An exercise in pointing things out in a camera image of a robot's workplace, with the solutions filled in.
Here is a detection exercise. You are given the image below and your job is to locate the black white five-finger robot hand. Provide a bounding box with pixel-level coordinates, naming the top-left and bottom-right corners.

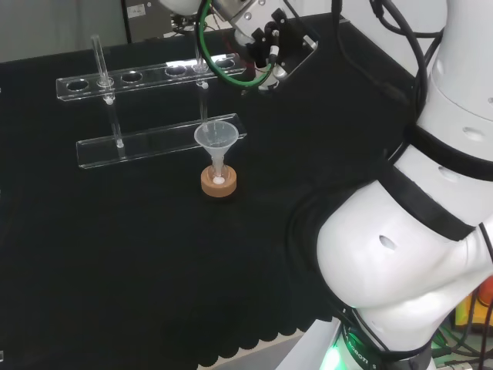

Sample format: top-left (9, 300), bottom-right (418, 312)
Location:
top-left (232, 21), bottom-right (289, 92)

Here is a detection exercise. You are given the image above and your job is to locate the translucent plastic funnel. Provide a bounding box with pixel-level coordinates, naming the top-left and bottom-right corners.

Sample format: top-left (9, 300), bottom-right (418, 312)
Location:
top-left (193, 122), bottom-right (239, 182)

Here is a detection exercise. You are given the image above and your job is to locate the clear acrylic funnel stand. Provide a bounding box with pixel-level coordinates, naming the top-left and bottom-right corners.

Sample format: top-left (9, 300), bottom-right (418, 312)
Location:
top-left (55, 34), bottom-right (248, 170)

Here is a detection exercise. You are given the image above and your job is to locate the grey cabinet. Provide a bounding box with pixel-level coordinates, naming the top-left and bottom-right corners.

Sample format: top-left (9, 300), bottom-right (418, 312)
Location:
top-left (121, 0), bottom-right (201, 44)

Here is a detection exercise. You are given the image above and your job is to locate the small round-bottom glass flask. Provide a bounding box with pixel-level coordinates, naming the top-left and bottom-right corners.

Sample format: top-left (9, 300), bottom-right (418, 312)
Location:
top-left (210, 156), bottom-right (228, 187)

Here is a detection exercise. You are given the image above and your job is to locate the black cloth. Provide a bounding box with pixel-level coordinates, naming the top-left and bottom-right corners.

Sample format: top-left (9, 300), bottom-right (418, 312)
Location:
top-left (0, 11), bottom-right (424, 370)

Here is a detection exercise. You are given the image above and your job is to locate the yellow stop button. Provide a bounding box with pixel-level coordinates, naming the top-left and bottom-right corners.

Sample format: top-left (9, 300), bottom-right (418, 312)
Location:
top-left (454, 284), bottom-right (493, 329)

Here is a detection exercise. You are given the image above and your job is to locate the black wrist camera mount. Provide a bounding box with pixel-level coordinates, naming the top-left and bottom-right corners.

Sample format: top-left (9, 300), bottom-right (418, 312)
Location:
top-left (271, 9), bottom-right (320, 78)

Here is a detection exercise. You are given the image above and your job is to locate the green cable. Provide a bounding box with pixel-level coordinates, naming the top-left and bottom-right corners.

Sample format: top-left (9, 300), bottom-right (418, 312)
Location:
top-left (195, 0), bottom-right (277, 89)

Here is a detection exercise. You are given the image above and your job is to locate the cork ring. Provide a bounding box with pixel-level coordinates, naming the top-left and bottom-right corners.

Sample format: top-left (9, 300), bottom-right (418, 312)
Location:
top-left (200, 165), bottom-right (237, 200)

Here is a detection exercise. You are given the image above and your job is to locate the black cable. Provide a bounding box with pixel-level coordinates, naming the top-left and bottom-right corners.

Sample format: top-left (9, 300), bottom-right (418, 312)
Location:
top-left (330, 0), bottom-right (431, 116)

